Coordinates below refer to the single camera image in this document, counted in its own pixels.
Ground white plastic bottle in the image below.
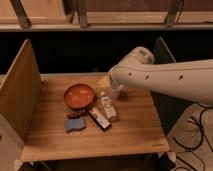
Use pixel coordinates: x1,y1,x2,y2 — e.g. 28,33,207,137
100,92,117,122

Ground black floor cables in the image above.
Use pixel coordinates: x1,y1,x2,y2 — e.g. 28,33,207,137
172,103,213,171

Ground wooden shelf rail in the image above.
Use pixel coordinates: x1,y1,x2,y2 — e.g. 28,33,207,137
0,0,213,33

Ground blue sponge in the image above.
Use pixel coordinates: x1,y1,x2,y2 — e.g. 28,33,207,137
64,117,86,133

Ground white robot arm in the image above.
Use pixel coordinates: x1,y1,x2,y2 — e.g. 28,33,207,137
108,46,213,106

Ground brown chocolate bar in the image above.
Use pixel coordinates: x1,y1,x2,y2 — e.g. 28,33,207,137
67,110,86,119

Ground yellow sponge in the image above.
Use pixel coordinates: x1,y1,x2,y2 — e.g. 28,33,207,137
97,76,109,88

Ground right dark side panel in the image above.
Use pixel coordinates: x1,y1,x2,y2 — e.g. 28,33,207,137
151,37,191,135

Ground orange ceramic bowl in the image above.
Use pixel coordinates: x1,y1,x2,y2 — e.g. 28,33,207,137
64,84,95,109

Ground left wooden side panel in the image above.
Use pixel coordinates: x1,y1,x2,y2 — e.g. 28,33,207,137
0,39,42,140

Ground white cup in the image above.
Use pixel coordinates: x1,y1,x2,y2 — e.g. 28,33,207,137
109,85,123,99

